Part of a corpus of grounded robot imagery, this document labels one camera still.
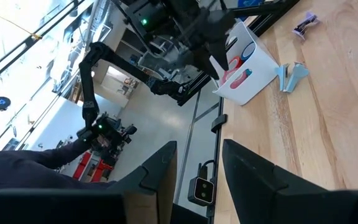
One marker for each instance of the background black robot arm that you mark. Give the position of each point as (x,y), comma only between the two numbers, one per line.
(87,77)

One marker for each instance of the dark blue tape roll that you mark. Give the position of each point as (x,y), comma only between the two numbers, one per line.
(251,46)

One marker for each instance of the red tool chest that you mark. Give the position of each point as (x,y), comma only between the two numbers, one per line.
(82,168)

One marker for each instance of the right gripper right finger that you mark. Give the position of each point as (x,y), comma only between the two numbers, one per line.
(259,193)

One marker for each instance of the light blue tape roll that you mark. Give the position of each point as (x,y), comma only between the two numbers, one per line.
(249,72)

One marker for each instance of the pink tape roll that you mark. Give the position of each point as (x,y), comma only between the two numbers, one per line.
(239,81)

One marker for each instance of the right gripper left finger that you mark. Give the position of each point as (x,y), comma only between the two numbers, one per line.
(73,208)

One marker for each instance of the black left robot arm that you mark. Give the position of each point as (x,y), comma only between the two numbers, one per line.
(154,15)

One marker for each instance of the white plastic bin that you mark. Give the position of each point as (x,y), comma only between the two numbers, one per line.
(253,84)

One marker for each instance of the person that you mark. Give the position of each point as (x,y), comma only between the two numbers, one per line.
(26,171)

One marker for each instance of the black aluminium rig frame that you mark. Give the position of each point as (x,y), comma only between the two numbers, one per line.
(218,123)

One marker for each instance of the grey-blue staple remover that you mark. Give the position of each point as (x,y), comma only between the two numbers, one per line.
(297,74)

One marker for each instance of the purple staple remover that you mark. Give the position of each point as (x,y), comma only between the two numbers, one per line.
(304,26)

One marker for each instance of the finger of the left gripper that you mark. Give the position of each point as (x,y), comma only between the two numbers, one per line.
(208,63)
(222,53)

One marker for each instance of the small black depth camera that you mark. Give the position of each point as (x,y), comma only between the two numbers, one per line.
(201,191)

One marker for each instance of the red tape roll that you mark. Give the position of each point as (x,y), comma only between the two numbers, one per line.
(236,60)

